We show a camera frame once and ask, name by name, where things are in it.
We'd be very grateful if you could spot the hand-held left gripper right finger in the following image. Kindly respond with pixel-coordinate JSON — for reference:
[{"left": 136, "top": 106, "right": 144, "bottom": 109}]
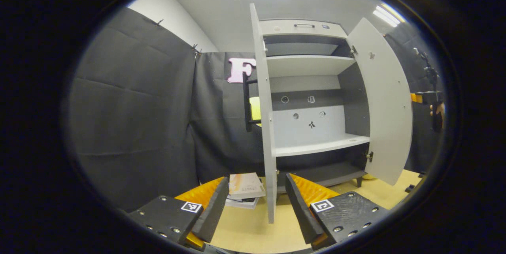
[{"left": 285, "top": 173, "right": 390, "bottom": 250}]

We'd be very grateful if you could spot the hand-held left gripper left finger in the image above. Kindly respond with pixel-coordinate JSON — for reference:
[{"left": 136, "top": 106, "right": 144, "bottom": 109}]
[{"left": 128, "top": 176, "right": 230, "bottom": 251}]

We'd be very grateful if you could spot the grey cabinet door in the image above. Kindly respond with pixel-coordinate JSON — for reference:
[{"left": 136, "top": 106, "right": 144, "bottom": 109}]
[
  {"left": 346, "top": 18, "right": 413, "bottom": 186},
  {"left": 249, "top": 3, "right": 278, "bottom": 224}
]

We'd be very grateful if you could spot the grey cabinet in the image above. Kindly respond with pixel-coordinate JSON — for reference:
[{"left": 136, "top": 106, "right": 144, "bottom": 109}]
[{"left": 259, "top": 19, "right": 372, "bottom": 198}]

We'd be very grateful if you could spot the tan book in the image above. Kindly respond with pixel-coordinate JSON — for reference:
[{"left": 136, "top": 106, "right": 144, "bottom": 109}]
[{"left": 228, "top": 172, "right": 266, "bottom": 200}]

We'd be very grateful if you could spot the small ceiling light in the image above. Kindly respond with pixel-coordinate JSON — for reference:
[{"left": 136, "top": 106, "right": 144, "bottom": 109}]
[{"left": 372, "top": 4, "right": 406, "bottom": 28}]

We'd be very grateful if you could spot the black backdrop cloth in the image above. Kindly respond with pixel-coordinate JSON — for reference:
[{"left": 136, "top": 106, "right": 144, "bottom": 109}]
[{"left": 65, "top": 7, "right": 446, "bottom": 212}]

